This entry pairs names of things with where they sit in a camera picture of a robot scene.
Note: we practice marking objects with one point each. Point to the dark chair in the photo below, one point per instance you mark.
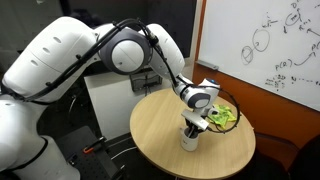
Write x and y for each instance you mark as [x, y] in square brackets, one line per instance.
[290, 156]

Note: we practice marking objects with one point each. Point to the orange black clamp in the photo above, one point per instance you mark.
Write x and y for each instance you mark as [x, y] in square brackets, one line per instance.
[94, 146]

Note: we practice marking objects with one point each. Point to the yellow green crumpled bag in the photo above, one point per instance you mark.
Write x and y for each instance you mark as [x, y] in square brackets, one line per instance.
[224, 115]

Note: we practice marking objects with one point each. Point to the round wooden table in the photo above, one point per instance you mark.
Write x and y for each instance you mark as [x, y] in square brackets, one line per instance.
[160, 133]

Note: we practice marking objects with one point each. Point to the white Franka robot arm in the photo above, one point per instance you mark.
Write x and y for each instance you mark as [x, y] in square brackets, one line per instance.
[50, 83]

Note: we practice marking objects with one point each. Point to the grey whiteboard marker tray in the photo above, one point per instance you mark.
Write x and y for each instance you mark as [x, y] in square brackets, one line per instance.
[207, 64]

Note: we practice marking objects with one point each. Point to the whiteboard with drawings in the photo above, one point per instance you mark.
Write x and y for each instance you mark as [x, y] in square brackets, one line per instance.
[266, 43]

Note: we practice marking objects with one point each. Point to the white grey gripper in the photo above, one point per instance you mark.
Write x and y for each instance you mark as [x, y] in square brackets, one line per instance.
[196, 120]

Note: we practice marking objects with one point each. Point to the white ceramic mug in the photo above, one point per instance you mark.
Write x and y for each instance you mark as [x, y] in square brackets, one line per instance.
[189, 142]

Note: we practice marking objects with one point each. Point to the dark window panel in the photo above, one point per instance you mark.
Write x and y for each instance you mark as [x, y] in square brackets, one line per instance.
[176, 16]

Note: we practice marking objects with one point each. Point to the black marker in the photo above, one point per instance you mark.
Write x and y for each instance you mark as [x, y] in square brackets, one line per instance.
[191, 133]

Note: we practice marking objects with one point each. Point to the white cabinet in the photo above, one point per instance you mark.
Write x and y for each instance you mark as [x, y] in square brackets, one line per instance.
[110, 106]

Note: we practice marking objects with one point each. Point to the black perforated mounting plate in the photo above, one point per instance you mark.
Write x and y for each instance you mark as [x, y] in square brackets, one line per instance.
[90, 156]

